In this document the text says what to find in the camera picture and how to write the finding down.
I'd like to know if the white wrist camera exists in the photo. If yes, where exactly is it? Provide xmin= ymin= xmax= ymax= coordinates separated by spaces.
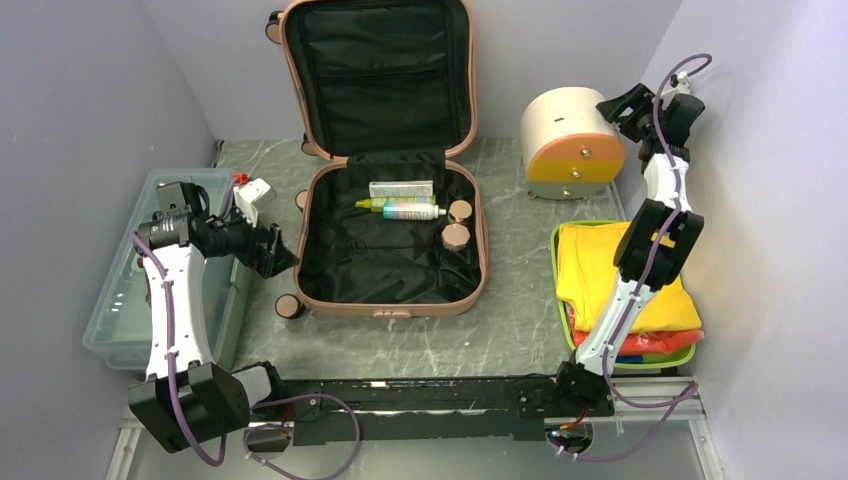
xmin=664 ymin=71 xmax=691 ymax=97
xmin=232 ymin=173 xmax=277 ymax=227

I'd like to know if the rose gold round jar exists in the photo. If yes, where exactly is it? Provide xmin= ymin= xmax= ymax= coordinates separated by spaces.
xmin=448 ymin=200 xmax=473 ymax=225

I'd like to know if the red white tie-dye cloth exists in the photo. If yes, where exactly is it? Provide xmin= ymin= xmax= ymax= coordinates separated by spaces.
xmin=565 ymin=309 xmax=704 ymax=356

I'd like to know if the pastel cosmetic tube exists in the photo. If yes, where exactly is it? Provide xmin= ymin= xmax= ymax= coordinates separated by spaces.
xmin=382 ymin=203 xmax=447 ymax=221

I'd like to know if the aluminium frame rail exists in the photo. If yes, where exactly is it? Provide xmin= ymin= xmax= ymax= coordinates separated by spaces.
xmin=105 ymin=374 xmax=707 ymax=480

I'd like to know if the cream orange drawer cabinet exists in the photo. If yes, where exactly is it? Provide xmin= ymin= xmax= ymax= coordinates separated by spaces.
xmin=520 ymin=87 xmax=626 ymax=200

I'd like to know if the clear plastic storage box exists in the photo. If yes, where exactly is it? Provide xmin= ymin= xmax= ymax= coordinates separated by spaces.
xmin=82 ymin=168 xmax=251 ymax=375

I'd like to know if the lime green plastic tray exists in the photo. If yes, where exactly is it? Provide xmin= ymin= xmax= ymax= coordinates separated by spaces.
xmin=550 ymin=220 xmax=699 ymax=371

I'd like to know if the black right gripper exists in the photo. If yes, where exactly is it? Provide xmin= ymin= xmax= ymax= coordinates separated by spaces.
xmin=593 ymin=85 xmax=663 ymax=145

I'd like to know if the pink hard-shell suitcase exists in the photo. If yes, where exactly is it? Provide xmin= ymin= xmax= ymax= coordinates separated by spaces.
xmin=265 ymin=1 xmax=488 ymax=319

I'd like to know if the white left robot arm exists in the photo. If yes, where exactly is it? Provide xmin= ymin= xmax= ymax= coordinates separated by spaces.
xmin=128 ymin=174 xmax=298 ymax=466

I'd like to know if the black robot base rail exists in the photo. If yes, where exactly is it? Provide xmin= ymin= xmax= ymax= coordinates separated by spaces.
xmin=250 ymin=373 xmax=615 ymax=446

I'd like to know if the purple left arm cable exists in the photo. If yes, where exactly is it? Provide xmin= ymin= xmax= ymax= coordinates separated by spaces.
xmin=131 ymin=178 xmax=364 ymax=480

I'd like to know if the yellow cloth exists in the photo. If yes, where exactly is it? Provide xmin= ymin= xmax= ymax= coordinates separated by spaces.
xmin=556 ymin=222 xmax=702 ymax=333

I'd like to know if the white cosmetic box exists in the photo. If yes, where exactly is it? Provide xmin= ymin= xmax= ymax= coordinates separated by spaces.
xmin=368 ymin=180 xmax=434 ymax=198

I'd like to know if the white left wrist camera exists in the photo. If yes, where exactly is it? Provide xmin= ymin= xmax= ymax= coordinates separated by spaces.
xmin=232 ymin=173 xmax=277 ymax=227

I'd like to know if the green yellow small tube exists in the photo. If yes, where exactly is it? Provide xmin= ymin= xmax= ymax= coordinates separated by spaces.
xmin=354 ymin=196 xmax=436 ymax=212

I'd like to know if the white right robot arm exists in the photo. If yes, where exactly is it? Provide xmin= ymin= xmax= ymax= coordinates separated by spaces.
xmin=550 ymin=84 xmax=705 ymax=415

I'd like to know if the blue towel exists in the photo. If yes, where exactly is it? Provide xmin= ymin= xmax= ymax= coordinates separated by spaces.
xmin=616 ymin=355 xmax=644 ymax=365

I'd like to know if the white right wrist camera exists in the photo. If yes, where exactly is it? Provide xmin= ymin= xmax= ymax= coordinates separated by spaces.
xmin=664 ymin=71 xmax=691 ymax=97

